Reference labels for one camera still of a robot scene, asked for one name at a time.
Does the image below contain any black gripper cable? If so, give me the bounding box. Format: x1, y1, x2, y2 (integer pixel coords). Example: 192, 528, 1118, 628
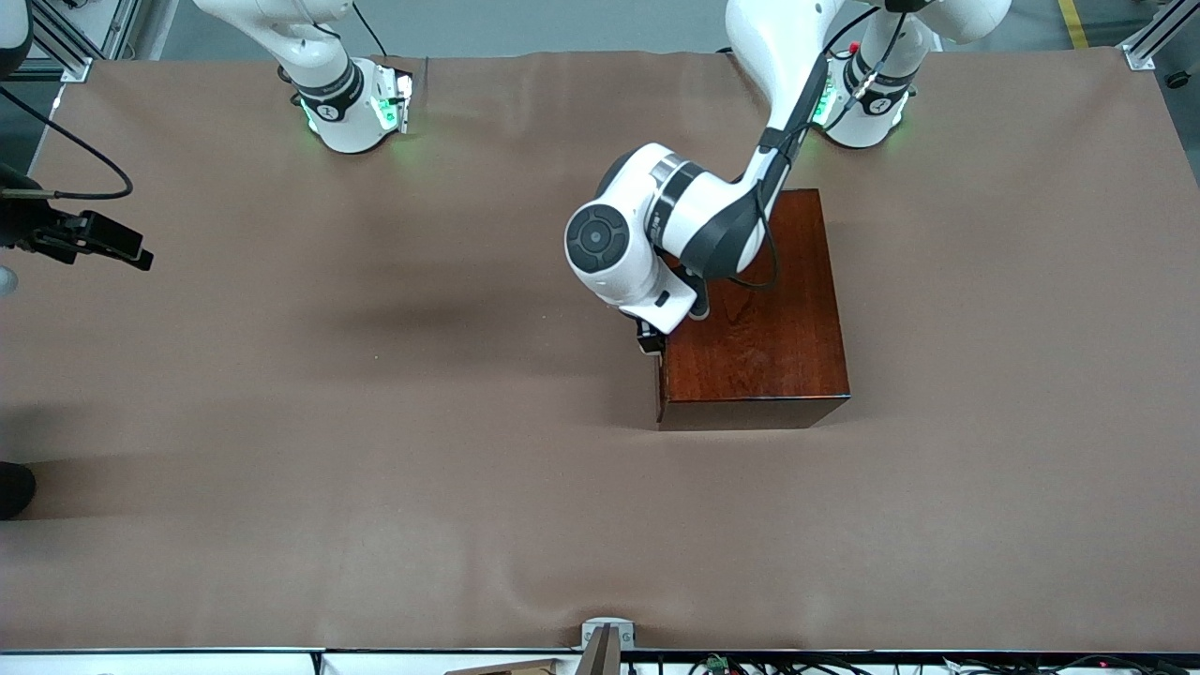
727, 9, 910, 290
0, 86, 134, 201

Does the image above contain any thin black base cable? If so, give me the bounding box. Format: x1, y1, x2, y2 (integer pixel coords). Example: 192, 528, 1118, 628
352, 0, 397, 59

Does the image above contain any brown table cloth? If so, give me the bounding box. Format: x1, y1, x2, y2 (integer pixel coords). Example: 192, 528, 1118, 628
0, 49, 1200, 653

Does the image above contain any dark wooden cabinet box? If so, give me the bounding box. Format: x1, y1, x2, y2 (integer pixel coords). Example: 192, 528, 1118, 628
654, 189, 850, 430

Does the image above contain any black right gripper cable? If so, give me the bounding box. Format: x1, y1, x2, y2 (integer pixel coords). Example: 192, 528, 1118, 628
0, 86, 134, 201

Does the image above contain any black round object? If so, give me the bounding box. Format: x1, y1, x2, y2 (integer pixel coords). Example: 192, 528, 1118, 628
0, 461, 37, 522

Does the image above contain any yellow floor tape stripe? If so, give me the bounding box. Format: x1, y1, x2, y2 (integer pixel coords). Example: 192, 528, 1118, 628
1057, 0, 1093, 50

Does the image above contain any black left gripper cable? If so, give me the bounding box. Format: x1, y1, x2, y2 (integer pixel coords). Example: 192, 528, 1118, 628
727, 9, 910, 290

